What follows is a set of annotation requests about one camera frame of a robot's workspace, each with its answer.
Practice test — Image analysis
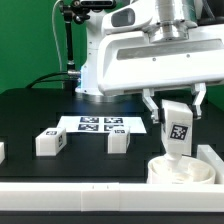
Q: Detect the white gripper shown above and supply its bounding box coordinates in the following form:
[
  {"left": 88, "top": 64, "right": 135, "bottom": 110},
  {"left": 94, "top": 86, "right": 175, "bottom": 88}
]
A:
[{"left": 97, "top": 31, "right": 224, "bottom": 124}]

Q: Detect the white round stool seat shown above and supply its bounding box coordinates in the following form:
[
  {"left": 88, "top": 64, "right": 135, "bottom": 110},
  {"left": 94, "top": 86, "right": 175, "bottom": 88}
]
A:
[{"left": 147, "top": 156, "right": 216, "bottom": 184}]

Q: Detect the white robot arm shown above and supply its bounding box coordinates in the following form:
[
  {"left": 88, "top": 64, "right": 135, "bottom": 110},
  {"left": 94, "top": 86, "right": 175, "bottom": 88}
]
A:
[{"left": 97, "top": 0, "right": 224, "bottom": 123}]

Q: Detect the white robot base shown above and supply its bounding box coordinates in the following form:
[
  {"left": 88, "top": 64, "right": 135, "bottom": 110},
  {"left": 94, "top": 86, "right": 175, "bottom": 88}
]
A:
[{"left": 75, "top": 13, "right": 111, "bottom": 103}]

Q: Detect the white marker sheet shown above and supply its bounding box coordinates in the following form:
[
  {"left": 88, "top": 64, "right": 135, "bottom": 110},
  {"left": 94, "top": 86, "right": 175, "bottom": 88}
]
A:
[{"left": 57, "top": 116, "right": 146, "bottom": 133}]

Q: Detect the white block at left edge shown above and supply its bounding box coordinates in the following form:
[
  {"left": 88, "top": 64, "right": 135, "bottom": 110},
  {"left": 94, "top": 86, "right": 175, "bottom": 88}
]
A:
[{"left": 0, "top": 142, "right": 5, "bottom": 164}]

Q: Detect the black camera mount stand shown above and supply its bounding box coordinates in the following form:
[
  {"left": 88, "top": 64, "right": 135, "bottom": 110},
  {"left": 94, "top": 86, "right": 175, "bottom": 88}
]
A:
[{"left": 59, "top": 0, "right": 116, "bottom": 90}]

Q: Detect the grey cable on stand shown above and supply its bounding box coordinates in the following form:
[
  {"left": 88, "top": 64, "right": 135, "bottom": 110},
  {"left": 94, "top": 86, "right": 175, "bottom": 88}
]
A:
[{"left": 51, "top": 0, "right": 66, "bottom": 73}]

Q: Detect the black cable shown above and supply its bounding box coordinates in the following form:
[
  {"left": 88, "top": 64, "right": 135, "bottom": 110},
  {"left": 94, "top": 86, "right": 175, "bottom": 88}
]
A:
[{"left": 25, "top": 71, "right": 71, "bottom": 90}]

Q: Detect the white L-shaped obstacle wall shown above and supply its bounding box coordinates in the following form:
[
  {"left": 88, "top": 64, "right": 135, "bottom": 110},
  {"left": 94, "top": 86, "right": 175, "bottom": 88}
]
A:
[{"left": 0, "top": 145, "right": 224, "bottom": 212}]

